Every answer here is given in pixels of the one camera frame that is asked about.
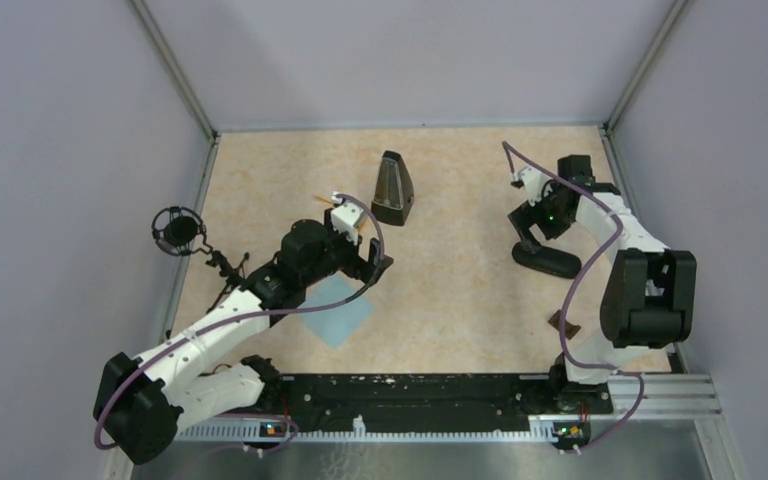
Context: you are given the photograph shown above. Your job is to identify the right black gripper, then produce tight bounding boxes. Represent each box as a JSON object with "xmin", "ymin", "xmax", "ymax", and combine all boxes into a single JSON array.
[{"xmin": 508, "ymin": 181, "xmax": 572, "ymax": 253}]

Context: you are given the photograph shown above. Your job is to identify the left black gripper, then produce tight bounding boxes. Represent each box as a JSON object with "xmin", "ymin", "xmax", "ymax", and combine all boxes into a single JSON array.
[{"xmin": 302, "ymin": 208, "xmax": 393, "ymax": 287}]

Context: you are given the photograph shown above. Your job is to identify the black glasses case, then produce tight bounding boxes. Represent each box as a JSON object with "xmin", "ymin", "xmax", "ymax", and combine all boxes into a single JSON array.
[{"xmin": 512, "ymin": 243, "xmax": 582, "ymax": 279}]

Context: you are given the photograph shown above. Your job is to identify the orange sunglasses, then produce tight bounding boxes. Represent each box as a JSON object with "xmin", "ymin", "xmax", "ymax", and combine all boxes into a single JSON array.
[{"xmin": 313, "ymin": 195, "xmax": 337, "ymax": 205}]

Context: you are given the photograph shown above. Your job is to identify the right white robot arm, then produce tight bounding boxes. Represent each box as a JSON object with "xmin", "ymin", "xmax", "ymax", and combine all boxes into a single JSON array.
[{"xmin": 508, "ymin": 155, "xmax": 697, "ymax": 412}]

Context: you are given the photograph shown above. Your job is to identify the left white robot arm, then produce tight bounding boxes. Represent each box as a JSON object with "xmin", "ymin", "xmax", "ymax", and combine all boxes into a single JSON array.
[{"xmin": 93, "ymin": 194, "xmax": 393, "ymax": 465}]

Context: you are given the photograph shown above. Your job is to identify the black metronome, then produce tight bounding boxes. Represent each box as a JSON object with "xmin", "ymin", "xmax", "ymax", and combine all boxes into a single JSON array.
[{"xmin": 371, "ymin": 150, "xmax": 415, "ymax": 227}]

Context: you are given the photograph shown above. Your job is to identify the blue cleaning cloth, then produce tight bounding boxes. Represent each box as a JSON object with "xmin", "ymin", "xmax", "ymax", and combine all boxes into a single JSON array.
[{"xmin": 301, "ymin": 275, "xmax": 374, "ymax": 349}]

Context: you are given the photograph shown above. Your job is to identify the small brown holder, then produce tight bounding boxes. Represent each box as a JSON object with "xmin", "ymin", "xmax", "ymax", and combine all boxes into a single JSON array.
[{"xmin": 547, "ymin": 310, "xmax": 582, "ymax": 340}]

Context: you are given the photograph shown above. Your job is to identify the black microphone on tripod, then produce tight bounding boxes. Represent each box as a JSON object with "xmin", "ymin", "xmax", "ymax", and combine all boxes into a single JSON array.
[{"xmin": 151, "ymin": 206, "xmax": 250, "ymax": 289}]

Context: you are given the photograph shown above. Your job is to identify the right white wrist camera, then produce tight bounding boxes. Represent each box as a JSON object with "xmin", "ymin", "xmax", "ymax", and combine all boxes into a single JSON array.
[{"xmin": 512, "ymin": 166, "xmax": 551, "ymax": 203}]

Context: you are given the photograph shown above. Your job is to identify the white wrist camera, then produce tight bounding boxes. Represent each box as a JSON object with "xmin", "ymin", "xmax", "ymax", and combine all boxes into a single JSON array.
[
  {"xmin": 330, "ymin": 191, "xmax": 367, "ymax": 246},
  {"xmin": 512, "ymin": 166, "xmax": 551, "ymax": 203}
]

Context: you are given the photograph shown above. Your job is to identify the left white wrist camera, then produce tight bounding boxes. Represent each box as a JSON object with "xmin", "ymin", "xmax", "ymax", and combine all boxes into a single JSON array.
[{"xmin": 330, "ymin": 191, "xmax": 367, "ymax": 246}]

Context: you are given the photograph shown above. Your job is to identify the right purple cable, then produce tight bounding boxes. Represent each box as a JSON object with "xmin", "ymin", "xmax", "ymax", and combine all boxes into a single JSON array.
[{"xmin": 501, "ymin": 140, "xmax": 646, "ymax": 455}]

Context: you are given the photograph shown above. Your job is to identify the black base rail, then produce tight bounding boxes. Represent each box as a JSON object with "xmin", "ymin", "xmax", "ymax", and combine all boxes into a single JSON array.
[{"xmin": 247, "ymin": 373, "xmax": 614, "ymax": 434}]

